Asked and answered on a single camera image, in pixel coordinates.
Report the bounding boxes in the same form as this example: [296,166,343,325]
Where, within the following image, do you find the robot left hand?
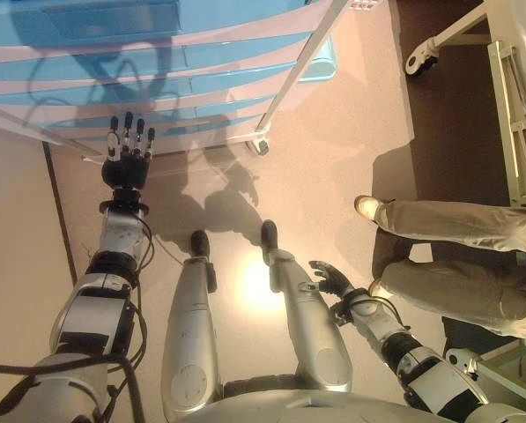
[100,111,157,190]

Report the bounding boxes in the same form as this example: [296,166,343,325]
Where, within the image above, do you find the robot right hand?
[298,259,355,299]

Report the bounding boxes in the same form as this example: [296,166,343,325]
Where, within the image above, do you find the white blue medical cart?
[0,0,350,160]

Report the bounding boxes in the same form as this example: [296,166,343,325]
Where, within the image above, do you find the person in grey trousers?
[353,195,526,353]

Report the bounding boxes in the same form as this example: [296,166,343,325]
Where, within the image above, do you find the silver robot left leg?
[159,228,225,422]

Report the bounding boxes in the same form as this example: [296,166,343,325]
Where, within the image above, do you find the light blue side bin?
[296,35,337,84]

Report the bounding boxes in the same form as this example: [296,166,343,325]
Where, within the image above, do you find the thick black cable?
[0,303,149,423]

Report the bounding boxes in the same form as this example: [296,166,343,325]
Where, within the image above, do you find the white bed side rail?
[485,39,526,209]

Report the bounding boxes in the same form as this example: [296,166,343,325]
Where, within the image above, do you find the white bed frame with caster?
[404,0,495,79]

